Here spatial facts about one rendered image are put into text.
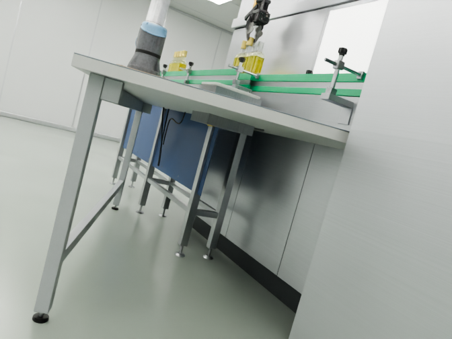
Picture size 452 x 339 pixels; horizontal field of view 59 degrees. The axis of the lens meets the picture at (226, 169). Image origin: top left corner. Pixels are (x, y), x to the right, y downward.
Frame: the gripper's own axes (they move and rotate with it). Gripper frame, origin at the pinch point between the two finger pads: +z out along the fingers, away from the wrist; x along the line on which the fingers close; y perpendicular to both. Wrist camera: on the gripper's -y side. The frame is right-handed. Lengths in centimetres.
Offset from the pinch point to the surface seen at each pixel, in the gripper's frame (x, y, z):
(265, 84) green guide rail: -3.3, 31.3, 24.7
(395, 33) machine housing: -21, 114, 16
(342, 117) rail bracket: -5, 87, 36
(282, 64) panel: 12.4, 16.4, 10.0
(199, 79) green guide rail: -13.3, -21.9, 25.1
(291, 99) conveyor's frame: -5, 57, 31
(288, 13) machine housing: 13.1, 7.8, -17.9
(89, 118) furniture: -81, 75, 57
